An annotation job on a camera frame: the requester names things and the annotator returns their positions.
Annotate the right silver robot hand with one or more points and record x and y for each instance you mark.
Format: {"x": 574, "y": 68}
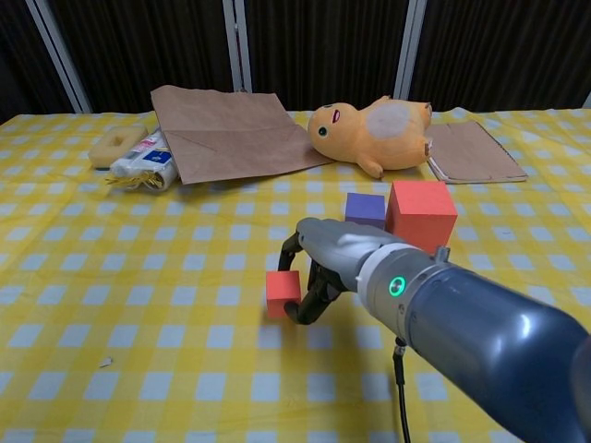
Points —
{"x": 341, "y": 251}

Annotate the purple foam cube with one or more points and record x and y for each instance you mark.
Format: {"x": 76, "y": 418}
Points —
{"x": 365, "y": 207}

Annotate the small red foam cube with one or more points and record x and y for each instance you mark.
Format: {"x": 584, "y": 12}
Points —
{"x": 279, "y": 290}

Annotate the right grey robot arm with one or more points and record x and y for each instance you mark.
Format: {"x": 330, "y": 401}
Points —
{"x": 485, "y": 332}

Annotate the large red foam cube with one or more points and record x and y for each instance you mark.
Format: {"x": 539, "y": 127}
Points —
{"x": 415, "y": 217}

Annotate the orange plush toy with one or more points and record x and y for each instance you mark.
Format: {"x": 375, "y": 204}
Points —
{"x": 369, "y": 138}

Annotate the brown paper bag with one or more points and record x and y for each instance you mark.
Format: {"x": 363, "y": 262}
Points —
{"x": 231, "y": 134}

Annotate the brown spiral notebook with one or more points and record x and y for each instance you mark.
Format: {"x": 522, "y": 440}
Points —
{"x": 471, "y": 152}

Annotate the yellow checkered tablecloth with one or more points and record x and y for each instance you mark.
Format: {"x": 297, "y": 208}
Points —
{"x": 138, "y": 277}

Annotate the white plastic package blue label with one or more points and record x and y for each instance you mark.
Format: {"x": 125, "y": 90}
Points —
{"x": 138, "y": 164}

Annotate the yellow shredded paper bundle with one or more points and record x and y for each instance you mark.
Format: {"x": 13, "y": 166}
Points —
{"x": 131, "y": 182}

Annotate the yellow sponge with hole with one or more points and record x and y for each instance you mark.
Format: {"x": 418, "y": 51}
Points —
{"x": 104, "y": 154}

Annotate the small white paper scrap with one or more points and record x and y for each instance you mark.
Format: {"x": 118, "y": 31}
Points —
{"x": 106, "y": 362}

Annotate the white partition post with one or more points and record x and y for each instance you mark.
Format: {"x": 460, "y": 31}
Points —
{"x": 236, "y": 46}
{"x": 587, "y": 101}
{"x": 410, "y": 46}
{"x": 60, "y": 55}

